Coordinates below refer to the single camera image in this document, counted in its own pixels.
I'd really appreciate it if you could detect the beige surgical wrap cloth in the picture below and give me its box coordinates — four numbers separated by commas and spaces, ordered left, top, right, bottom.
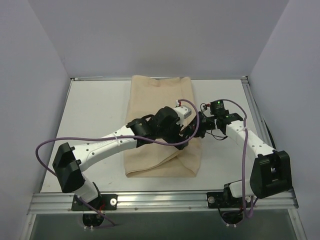
123, 75, 203, 178

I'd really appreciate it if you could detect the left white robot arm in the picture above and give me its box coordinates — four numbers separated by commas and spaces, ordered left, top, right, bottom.
52, 106, 192, 210

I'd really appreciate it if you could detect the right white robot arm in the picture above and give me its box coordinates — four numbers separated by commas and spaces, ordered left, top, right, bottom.
195, 112, 293, 207

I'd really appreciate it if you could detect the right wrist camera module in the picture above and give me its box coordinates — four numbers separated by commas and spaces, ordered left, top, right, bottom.
209, 100, 229, 117

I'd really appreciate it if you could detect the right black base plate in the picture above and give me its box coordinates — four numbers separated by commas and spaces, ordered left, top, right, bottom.
206, 191, 243, 209

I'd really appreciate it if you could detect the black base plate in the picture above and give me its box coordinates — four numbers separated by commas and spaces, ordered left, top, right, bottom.
206, 191, 243, 209
71, 193, 118, 212

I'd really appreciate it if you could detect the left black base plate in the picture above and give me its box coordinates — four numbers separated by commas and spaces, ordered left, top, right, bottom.
71, 193, 118, 212

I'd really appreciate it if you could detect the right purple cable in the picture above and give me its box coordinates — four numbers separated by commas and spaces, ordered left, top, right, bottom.
202, 98, 257, 220

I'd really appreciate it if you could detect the purple cable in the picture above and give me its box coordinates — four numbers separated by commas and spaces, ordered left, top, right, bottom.
202, 98, 257, 220
36, 98, 201, 228

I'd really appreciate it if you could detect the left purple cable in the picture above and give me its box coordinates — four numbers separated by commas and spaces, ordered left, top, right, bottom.
36, 98, 201, 228

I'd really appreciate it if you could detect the aluminium front rail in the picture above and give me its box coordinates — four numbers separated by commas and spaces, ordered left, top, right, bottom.
27, 188, 300, 216

